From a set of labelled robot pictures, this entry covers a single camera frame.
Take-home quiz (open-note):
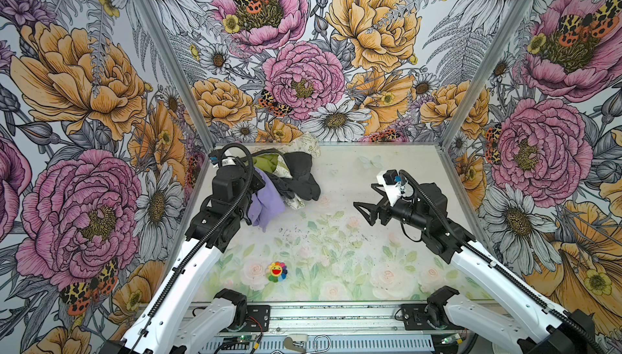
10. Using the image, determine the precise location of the rainbow smiley flower sticker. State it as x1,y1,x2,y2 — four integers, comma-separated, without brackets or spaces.
267,262,288,283

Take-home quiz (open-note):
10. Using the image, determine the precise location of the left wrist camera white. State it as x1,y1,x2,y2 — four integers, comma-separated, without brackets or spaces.
209,155,245,168

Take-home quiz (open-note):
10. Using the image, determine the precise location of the green circuit board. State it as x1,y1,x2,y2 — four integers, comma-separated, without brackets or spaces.
221,335,261,348

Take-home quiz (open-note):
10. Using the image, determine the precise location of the metal carabiner hook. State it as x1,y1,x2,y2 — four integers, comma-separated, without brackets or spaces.
283,335,332,353

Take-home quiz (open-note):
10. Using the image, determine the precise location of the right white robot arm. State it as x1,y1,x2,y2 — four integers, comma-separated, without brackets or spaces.
353,180,603,353

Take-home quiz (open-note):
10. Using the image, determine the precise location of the black cable conduit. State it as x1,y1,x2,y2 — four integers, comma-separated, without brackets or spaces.
397,169,608,354
127,142,256,354

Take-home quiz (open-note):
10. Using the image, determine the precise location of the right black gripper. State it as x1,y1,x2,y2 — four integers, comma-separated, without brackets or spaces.
353,184,430,232

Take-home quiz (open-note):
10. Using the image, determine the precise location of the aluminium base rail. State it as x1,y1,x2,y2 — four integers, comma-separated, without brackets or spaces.
191,300,492,354

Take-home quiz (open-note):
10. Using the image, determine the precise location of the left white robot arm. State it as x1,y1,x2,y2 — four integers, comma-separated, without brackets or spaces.
101,159,265,353

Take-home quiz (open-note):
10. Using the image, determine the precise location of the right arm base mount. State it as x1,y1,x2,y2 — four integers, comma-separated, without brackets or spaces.
398,304,445,331

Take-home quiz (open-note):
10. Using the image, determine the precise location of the right black cable conduit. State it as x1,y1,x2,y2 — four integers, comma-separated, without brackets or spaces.
397,169,608,354

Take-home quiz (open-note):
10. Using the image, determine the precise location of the dark grey denim cloth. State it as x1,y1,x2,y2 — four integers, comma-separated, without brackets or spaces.
269,151,321,201

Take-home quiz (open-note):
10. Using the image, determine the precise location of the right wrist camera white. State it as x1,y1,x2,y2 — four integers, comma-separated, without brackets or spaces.
377,169,405,207

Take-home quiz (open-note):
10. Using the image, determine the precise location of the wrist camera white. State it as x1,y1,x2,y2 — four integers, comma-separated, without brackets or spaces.
209,155,245,168
377,169,405,207

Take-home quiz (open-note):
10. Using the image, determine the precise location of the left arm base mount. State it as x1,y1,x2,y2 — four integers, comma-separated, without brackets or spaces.
224,305,271,333

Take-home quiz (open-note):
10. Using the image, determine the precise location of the aluminium corner post left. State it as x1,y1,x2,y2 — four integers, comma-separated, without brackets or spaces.
132,0,215,150

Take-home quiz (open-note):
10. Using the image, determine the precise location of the left black cable conduit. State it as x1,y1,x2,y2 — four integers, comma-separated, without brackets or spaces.
127,142,256,354

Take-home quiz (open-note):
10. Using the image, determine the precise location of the aluminium corner post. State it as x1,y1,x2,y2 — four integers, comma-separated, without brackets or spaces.
132,0,215,150
440,0,534,148

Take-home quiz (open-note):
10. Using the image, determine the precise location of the green lined printed white cloth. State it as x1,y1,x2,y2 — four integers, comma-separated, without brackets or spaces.
254,134,321,210

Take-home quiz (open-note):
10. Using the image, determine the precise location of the aluminium corner post right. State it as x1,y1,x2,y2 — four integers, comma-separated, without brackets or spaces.
440,0,534,148

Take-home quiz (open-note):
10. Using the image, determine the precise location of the lavender purple cloth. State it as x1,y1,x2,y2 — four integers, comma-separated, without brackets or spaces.
247,168,286,232

